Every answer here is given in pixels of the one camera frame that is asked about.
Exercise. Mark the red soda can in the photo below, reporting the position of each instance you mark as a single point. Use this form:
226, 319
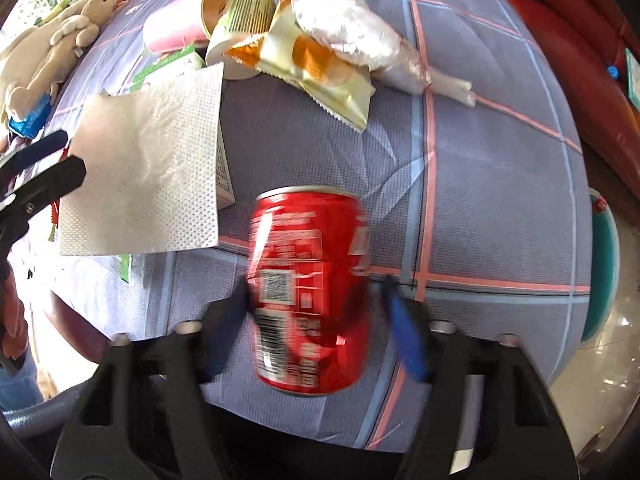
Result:
310, 285

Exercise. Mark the blue toy car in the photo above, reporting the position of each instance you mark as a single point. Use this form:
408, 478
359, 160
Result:
27, 122

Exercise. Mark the green label paper cup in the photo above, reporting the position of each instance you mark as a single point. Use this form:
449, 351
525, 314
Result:
245, 15

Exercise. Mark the small blue round toy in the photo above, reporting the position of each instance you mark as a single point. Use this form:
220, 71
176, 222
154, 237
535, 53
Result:
613, 71

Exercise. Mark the teal picture book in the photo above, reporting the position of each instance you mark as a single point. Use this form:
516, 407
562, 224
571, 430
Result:
634, 77

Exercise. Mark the teal trash bin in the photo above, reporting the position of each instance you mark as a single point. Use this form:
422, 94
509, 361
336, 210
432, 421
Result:
602, 270

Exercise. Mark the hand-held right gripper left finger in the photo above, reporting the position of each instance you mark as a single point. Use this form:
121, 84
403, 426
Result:
231, 325

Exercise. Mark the white paper napkin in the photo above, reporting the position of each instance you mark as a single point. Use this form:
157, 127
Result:
145, 160

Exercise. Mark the pink paper cup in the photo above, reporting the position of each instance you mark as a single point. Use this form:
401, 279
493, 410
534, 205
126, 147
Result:
170, 27

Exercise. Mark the beige plush rabbit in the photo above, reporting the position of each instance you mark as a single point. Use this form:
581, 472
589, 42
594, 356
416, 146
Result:
45, 55

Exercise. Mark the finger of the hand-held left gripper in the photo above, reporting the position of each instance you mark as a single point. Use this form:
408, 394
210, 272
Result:
40, 150
55, 177

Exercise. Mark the plaid bed sheet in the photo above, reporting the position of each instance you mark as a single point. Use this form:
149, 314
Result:
475, 185

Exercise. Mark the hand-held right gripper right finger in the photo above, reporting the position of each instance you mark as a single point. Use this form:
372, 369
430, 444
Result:
406, 335

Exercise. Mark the red leather sofa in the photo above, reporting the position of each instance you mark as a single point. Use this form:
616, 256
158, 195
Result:
565, 50

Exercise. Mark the clear plastic bag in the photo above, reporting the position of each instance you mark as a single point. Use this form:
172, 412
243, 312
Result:
350, 25

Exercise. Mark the yellow snack packet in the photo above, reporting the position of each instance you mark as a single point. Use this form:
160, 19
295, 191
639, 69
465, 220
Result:
280, 55

